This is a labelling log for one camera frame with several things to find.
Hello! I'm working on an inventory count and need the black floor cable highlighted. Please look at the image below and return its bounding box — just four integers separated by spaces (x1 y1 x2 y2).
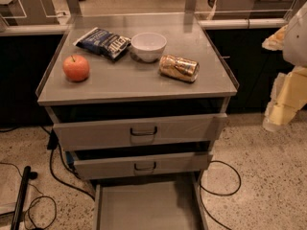
199 160 243 230
39 126 96 201

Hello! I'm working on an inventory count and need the blue chip bag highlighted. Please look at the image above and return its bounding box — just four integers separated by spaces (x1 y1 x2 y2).
73 28 130 61

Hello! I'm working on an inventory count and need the grey drawer cabinet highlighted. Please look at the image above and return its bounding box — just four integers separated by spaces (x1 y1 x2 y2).
35 12 240 190

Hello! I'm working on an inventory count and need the orange gold soda can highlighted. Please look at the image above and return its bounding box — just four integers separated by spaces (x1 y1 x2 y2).
159 55 200 82

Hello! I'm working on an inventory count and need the top grey drawer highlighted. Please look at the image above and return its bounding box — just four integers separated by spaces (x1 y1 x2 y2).
54 113 227 151

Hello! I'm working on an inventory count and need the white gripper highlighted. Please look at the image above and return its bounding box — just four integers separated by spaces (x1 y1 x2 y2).
262 2 307 132

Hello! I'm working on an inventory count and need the grey drawer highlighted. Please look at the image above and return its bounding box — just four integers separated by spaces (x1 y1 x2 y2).
74 152 212 180
92 177 208 230
54 113 227 151

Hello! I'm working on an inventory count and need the thin looped floor cable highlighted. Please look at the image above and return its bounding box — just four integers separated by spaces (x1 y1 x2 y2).
0 161 58 230

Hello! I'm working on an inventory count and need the black pole on floor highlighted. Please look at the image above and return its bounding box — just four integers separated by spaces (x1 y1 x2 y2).
11 166 35 230

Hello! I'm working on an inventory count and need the black floor cable right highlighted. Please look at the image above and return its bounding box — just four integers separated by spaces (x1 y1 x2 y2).
199 160 243 230

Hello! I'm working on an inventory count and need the white bowl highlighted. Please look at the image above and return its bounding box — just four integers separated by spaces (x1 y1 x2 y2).
130 33 167 62

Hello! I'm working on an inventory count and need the black floor cable left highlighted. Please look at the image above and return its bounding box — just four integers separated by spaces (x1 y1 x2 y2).
39 126 96 201

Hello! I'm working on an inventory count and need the middle grey drawer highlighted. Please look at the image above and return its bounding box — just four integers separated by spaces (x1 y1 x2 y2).
74 152 212 180

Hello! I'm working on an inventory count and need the bottom grey drawer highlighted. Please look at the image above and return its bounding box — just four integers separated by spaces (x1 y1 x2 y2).
92 177 208 230

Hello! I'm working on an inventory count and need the red apple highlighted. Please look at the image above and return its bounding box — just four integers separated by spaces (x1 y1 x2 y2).
62 55 90 81

